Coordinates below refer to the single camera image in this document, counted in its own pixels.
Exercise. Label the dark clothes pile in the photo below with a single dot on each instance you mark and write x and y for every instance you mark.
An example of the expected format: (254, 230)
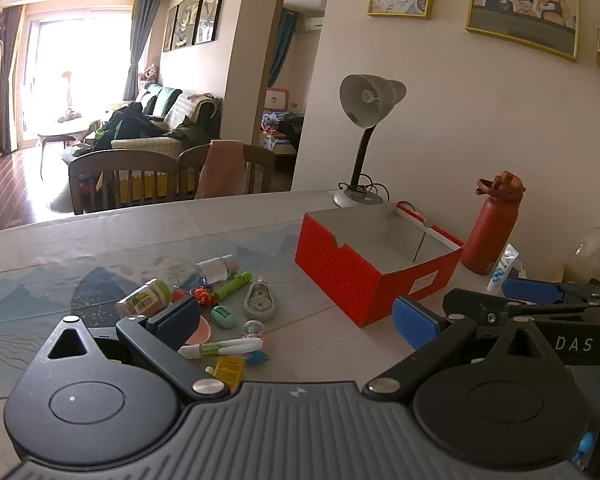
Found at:
(125, 122)

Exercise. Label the yellow packet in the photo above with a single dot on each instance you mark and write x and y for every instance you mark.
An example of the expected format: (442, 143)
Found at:
(228, 371)

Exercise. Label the white blue tube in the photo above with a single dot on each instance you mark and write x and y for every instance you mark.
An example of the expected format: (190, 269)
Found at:
(505, 265)

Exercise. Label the clear drinking glass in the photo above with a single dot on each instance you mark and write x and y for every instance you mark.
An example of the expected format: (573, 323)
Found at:
(595, 255)

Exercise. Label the beige sofa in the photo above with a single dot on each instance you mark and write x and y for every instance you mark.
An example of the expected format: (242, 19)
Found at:
(145, 145)

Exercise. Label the wooden dining chair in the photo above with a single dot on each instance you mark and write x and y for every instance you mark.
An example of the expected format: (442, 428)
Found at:
(257, 157)
(125, 160)

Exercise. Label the clear plastic bottle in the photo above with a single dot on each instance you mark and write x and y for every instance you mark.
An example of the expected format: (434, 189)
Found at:
(215, 267)

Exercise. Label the grey correction tape dispenser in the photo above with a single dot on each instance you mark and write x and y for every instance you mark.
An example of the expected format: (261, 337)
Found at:
(260, 300)

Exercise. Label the green toy tube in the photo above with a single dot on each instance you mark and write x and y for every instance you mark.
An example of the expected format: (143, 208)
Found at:
(232, 285)

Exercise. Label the grey desk lamp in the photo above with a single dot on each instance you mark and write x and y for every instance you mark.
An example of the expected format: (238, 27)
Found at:
(367, 97)

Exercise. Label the pink round lid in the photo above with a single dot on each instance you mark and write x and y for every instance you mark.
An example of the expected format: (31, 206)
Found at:
(203, 331)

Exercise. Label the bed with clothes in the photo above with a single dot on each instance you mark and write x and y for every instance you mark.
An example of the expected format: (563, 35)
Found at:
(282, 132)

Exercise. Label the dark framed wall picture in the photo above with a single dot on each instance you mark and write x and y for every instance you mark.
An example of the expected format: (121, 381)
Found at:
(187, 20)
(211, 7)
(171, 30)

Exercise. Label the mountain print table mat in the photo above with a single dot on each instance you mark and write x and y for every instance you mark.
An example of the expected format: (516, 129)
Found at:
(55, 285)

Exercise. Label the small ribbed round toy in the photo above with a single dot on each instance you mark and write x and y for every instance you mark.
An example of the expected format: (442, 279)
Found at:
(254, 328)

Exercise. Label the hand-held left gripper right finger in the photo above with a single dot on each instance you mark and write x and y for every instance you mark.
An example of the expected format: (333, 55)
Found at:
(417, 325)

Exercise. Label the green lid jar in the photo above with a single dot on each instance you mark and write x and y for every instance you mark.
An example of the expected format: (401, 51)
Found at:
(145, 297)

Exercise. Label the coffee table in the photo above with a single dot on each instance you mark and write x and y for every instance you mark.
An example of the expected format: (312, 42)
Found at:
(70, 130)

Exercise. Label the white wall air conditioner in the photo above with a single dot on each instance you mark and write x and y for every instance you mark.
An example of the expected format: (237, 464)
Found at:
(312, 23)

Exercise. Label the small orange toy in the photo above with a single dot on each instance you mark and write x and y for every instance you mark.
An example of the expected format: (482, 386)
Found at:
(205, 296)

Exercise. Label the teal curtain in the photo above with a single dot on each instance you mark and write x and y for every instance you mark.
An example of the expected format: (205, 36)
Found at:
(282, 50)

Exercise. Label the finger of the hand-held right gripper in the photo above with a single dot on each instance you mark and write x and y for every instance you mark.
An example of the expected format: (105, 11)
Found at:
(527, 290)
(472, 302)

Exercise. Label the red water bottle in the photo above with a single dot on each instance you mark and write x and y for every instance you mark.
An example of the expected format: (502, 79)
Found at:
(490, 230)

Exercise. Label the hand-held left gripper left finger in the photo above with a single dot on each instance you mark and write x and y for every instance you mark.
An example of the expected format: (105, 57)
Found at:
(172, 317)

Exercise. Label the pink towel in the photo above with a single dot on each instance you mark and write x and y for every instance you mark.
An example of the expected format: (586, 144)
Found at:
(222, 170)

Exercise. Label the person's right hand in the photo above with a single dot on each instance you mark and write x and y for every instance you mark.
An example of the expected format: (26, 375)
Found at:
(585, 444)

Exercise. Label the grey blue curtain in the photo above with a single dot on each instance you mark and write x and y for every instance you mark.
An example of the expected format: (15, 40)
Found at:
(140, 45)

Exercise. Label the gold framed figures picture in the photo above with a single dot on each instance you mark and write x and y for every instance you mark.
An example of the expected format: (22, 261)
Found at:
(522, 5)

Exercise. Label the dark grey curtain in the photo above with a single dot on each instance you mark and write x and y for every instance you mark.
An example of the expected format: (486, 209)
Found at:
(11, 80)

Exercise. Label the white cardboard box red edges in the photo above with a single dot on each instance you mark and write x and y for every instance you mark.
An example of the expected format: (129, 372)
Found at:
(330, 260)

